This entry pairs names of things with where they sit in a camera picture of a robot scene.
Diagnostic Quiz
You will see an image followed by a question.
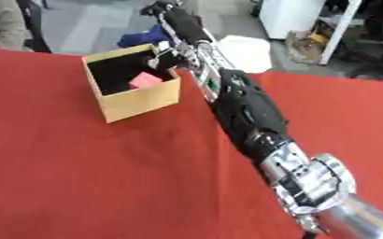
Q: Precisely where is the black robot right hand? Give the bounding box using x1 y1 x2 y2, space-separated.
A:
137 0 217 45

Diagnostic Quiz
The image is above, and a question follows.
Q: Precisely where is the tan cardboard box black inside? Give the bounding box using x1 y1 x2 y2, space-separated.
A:
80 43 184 124

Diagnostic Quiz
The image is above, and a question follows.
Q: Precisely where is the brown cardboard box with clutter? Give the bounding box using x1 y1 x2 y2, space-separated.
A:
284 29 333 64

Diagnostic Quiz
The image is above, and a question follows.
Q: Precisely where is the blue fabric object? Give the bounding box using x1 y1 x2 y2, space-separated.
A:
116 24 172 49

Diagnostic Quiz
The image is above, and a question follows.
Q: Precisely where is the white flat board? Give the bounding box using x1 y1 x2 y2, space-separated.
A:
216 35 276 75

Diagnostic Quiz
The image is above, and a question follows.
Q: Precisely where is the pink block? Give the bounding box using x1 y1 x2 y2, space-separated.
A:
126 71 164 91

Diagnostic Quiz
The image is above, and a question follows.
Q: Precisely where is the white cabinet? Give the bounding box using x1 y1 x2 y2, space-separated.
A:
257 0 329 40

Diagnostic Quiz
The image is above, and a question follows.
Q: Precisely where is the white post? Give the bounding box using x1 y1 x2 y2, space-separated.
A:
317 0 363 65

